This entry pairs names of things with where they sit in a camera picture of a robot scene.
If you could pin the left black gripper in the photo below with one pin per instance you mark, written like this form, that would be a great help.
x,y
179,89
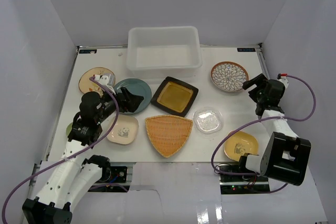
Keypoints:
x,y
122,100

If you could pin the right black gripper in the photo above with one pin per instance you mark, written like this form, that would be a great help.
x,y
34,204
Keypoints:
x,y
260,81

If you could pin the blue-grey round plate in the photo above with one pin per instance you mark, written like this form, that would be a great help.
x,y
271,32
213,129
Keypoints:
x,y
137,87

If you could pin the cream panda square plate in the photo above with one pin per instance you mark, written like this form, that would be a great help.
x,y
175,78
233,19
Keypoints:
x,y
124,131

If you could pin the brown floral pattern plate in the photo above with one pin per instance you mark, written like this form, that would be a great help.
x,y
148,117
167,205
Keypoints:
x,y
229,76

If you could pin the black square amber plate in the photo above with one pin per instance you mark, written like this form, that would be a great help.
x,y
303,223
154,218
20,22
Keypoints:
x,y
174,96

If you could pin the woven bamboo triangular tray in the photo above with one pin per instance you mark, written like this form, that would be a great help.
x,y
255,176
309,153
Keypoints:
x,y
168,133

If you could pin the beige bird pattern plate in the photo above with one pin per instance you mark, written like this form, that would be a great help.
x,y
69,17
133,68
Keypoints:
x,y
85,85

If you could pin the clear plastic square plate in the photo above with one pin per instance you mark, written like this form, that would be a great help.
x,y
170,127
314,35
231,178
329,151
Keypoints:
x,y
208,120

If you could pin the yellow panda square plate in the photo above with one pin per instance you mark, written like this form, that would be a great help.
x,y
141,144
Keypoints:
x,y
239,144

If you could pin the green panda square plate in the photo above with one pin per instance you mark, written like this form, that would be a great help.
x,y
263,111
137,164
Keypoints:
x,y
68,129

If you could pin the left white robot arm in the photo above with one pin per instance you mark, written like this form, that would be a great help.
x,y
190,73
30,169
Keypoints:
x,y
78,168

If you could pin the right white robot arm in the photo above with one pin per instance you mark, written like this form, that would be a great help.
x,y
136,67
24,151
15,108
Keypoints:
x,y
284,156

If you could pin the white plastic bin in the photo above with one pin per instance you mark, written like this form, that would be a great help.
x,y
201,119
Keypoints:
x,y
157,52

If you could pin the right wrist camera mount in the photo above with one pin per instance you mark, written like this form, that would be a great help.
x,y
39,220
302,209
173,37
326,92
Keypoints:
x,y
282,77

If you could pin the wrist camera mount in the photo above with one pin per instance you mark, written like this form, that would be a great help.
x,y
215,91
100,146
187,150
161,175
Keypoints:
x,y
105,79
282,77

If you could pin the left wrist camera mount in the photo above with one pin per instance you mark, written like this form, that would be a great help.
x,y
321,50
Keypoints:
x,y
105,79

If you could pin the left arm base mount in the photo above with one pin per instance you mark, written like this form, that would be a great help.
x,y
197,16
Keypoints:
x,y
113,181

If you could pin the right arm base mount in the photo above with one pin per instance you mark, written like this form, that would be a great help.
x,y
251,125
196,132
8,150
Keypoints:
x,y
242,185

